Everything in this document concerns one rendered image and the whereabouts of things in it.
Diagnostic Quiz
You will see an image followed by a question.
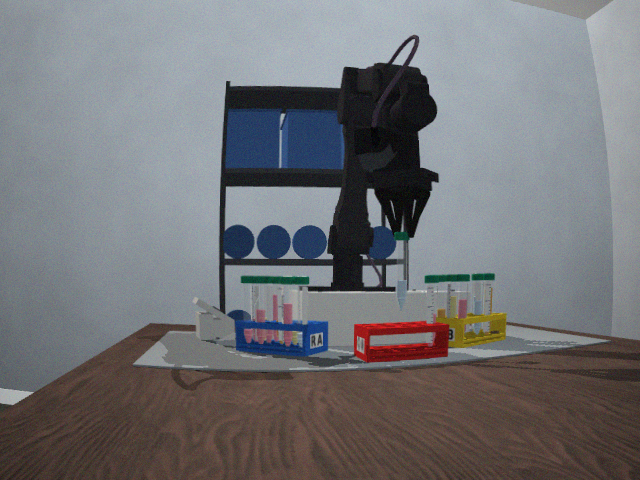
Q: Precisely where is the red tube rack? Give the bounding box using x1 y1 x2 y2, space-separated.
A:
354 321 449 363

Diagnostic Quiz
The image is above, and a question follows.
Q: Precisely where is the blue tube rack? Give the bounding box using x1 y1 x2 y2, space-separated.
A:
235 320 328 357

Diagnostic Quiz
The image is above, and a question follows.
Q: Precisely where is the yellow rack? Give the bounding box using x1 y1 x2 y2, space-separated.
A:
436 313 507 348

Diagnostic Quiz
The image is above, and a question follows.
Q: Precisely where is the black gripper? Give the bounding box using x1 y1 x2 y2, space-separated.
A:
365 168 439 238

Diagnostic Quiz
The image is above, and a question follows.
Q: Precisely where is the grey flat mat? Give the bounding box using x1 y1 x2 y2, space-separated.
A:
132 325 612 372

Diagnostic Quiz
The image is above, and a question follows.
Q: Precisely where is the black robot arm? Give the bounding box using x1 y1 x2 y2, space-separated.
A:
307 63 437 292

